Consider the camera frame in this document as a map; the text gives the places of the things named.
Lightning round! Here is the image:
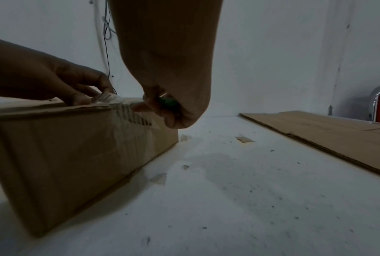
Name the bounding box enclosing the person's left hand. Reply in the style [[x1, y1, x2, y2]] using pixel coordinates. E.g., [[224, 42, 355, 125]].
[[0, 35, 117, 106]]

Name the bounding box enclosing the person's right hand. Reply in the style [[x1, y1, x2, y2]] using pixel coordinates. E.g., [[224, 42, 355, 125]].
[[109, 0, 225, 129]]

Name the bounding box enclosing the green handled knife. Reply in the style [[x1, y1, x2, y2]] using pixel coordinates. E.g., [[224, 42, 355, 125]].
[[160, 97, 179, 110]]

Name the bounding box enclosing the taped small cardboard box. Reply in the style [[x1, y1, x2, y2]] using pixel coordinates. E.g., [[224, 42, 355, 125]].
[[0, 96, 179, 238]]

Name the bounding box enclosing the plain brown cardboard box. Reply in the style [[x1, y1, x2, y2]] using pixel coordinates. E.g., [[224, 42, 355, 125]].
[[239, 110, 380, 181]]

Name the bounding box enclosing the white table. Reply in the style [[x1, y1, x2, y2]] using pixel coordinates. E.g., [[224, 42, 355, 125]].
[[0, 95, 380, 256]]

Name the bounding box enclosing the thin black wall cable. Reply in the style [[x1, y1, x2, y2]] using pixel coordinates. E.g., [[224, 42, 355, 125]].
[[104, 0, 118, 94]]

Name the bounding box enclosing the white wall cable conduit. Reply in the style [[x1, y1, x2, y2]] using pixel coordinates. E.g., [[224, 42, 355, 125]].
[[90, 0, 104, 83]]

